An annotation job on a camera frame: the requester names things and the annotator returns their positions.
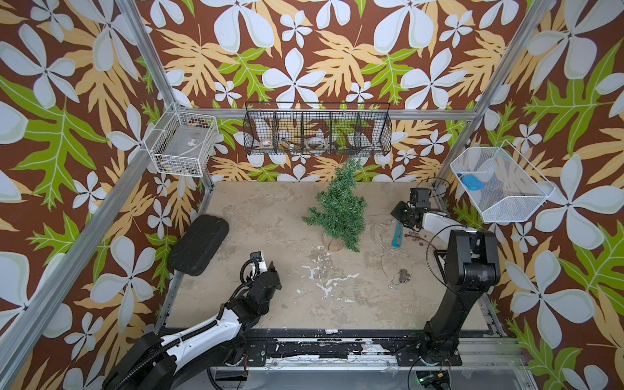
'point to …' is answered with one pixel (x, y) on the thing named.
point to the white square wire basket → (182, 142)
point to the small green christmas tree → (339, 213)
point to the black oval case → (194, 249)
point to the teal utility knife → (398, 236)
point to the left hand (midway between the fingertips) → (270, 262)
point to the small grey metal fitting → (404, 276)
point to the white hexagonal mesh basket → (513, 189)
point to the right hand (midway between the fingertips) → (394, 209)
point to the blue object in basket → (473, 182)
